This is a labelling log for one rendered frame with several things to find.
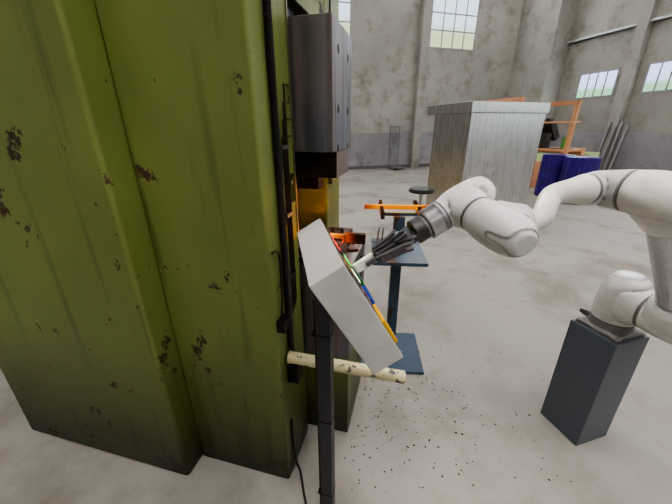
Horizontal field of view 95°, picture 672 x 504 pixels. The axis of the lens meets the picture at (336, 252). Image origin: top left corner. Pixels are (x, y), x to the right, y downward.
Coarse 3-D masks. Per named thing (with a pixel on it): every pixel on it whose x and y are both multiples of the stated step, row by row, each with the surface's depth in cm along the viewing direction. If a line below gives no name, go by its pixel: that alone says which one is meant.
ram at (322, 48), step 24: (288, 24) 96; (312, 24) 94; (336, 24) 97; (312, 48) 96; (336, 48) 99; (312, 72) 99; (336, 72) 102; (312, 96) 101; (336, 96) 104; (312, 120) 104; (336, 120) 107; (312, 144) 107; (336, 144) 110
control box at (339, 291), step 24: (312, 240) 77; (312, 264) 66; (336, 264) 60; (312, 288) 59; (336, 288) 60; (360, 288) 65; (336, 312) 62; (360, 312) 63; (360, 336) 65; (384, 336) 66; (384, 360) 69
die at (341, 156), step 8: (296, 152) 115; (304, 152) 114; (312, 152) 113; (320, 152) 112; (328, 152) 112; (336, 152) 111; (344, 152) 123; (296, 160) 116; (304, 160) 115; (312, 160) 114; (320, 160) 114; (328, 160) 113; (336, 160) 112; (344, 160) 124; (296, 168) 117; (304, 168) 116; (312, 168) 115; (320, 168) 115; (328, 168) 114; (336, 168) 113; (344, 168) 125; (296, 176) 118; (304, 176) 117; (312, 176) 116; (320, 176) 116; (328, 176) 115; (336, 176) 114
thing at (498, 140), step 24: (456, 120) 452; (480, 120) 430; (504, 120) 441; (528, 120) 453; (432, 144) 512; (456, 144) 457; (480, 144) 443; (504, 144) 455; (528, 144) 469; (432, 168) 520; (456, 168) 464; (480, 168) 458; (504, 168) 471; (528, 168) 485; (504, 192) 487
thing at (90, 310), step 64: (0, 0) 77; (64, 0) 75; (0, 64) 83; (64, 64) 79; (0, 128) 92; (64, 128) 86; (0, 192) 101; (64, 192) 94; (128, 192) 96; (0, 256) 114; (64, 256) 105; (128, 256) 98; (0, 320) 129; (64, 320) 118; (128, 320) 109; (64, 384) 135; (128, 384) 123; (128, 448) 141; (192, 448) 138
